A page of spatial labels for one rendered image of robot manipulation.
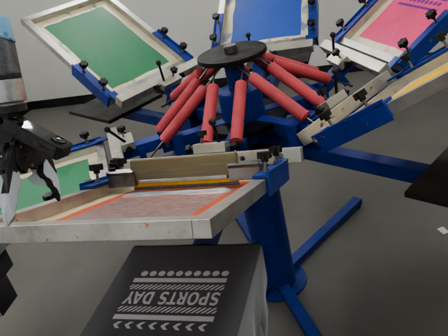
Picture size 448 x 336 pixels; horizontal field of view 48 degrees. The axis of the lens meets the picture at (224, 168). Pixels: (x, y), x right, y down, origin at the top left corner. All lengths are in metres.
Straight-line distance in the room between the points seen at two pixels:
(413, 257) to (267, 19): 1.57
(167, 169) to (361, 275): 1.56
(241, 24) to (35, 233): 2.23
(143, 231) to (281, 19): 2.23
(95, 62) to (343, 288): 1.80
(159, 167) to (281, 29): 1.59
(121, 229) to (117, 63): 1.97
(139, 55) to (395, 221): 1.81
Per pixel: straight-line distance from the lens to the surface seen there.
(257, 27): 3.07
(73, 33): 3.10
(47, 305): 3.35
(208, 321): 1.41
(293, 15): 3.07
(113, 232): 1.04
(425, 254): 3.02
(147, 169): 1.64
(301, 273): 2.92
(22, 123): 0.95
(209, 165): 1.56
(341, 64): 2.43
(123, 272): 1.67
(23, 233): 1.16
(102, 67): 2.88
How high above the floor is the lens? 1.91
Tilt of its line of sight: 28 degrees down
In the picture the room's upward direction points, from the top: 13 degrees counter-clockwise
